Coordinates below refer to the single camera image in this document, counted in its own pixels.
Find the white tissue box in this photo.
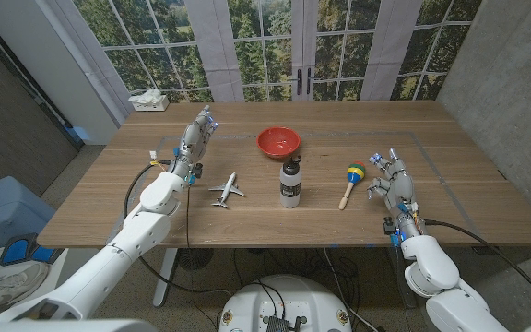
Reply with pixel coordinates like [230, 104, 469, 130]
[127, 89, 171, 113]

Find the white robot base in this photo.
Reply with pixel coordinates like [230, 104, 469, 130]
[218, 274, 352, 332]

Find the grey table leg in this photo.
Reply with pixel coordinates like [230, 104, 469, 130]
[387, 246, 419, 309]

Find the white table leg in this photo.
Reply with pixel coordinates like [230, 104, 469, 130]
[152, 247, 179, 308]

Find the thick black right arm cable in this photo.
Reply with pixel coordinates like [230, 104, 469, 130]
[424, 219, 531, 313]

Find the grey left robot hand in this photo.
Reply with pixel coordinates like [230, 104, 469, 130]
[168, 104, 219, 184]

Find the white floor cable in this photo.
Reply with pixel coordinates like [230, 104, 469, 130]
[323, 247, 380, 332]

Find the black floor fan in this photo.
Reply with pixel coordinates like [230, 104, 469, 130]
[176, 247, 215, 271]

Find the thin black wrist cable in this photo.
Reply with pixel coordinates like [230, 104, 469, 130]
[183, 183, 193, 250]

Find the white oil cruet bottle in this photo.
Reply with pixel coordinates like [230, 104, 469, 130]
[279, 155, 303, 209]

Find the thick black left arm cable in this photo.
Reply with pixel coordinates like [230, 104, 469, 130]
[123, 159, 234, 296]

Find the printed window backdrop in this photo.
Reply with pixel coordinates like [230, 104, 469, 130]
[71, 0, 483, 103]

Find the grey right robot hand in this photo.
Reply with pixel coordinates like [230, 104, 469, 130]
[366, 147, 427, 239]

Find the colourful wooden maraca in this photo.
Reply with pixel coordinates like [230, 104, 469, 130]
[337, 160, 368, 211]

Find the grey sneaker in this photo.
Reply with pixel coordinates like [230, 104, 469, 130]
[0, 261, 51, 319]

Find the white toy airplane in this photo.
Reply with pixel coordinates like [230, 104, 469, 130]
[206, 172, 245, 209]

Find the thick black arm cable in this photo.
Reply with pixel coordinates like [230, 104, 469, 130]
[424, 219, 531, 313]
[123, 159, 234, 296]

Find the blue black foot pedal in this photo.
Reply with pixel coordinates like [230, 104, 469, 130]
[0, 232, 64, 267]

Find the red bowl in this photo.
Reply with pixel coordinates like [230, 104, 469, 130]
[255, 125, 302, 160]

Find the blue upholstered seat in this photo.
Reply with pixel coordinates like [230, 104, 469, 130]
[0, 175, 57, 253]

